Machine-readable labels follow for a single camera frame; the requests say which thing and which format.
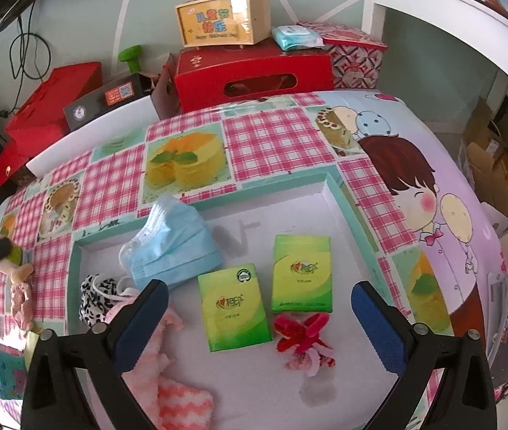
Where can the red patterned tin box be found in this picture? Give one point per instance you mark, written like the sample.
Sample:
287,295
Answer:
357,60

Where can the black box with label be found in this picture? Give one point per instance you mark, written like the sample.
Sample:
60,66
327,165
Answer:
101,103

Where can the brown cardboard box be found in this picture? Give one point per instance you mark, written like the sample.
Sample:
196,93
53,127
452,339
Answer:
164,94

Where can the green tissue pack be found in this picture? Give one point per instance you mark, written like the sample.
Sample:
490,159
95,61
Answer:
301,273
234,307

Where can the white carton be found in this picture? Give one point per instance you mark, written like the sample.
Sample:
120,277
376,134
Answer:
496,217

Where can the teal printed packet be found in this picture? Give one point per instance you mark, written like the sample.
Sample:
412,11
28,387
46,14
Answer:
5,367

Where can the printed plaid tablecloth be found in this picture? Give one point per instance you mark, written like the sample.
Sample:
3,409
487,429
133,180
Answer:
272,143

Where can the white bottle with green label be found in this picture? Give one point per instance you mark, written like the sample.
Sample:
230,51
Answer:
10,253

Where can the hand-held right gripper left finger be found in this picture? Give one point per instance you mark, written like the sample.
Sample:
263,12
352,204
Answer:
142,327

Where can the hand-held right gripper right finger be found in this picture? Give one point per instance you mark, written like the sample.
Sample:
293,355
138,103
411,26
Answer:
372,327

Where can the leopard print scrunchie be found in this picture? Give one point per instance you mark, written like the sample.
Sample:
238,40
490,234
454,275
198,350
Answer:
95,307

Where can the white box with teal rim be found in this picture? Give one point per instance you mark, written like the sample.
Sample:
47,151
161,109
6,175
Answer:
254,367

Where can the green plastic object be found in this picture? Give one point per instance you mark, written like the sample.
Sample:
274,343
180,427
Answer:
131,56

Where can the blue wet wipes pack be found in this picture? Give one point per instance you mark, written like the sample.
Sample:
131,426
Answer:
296,37

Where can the pink striped cloth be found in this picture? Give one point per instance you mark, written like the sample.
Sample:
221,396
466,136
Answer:
178,403

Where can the red box with cutout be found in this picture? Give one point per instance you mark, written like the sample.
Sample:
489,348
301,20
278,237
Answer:
254,71

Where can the blue face mask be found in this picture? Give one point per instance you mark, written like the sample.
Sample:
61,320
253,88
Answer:
173,246

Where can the flat red boxes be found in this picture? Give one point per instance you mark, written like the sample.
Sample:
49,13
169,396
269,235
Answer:
43,121

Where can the red pink hair bow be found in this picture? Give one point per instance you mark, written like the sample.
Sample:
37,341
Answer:
301,336

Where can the stack of cardboard boxes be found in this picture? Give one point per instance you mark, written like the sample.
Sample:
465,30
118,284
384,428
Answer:
496,165

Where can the white shelf unit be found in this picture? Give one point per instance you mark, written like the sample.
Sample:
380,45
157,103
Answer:
442,2

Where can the beige pink plush toy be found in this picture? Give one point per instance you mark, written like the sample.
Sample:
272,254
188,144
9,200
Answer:
23,295

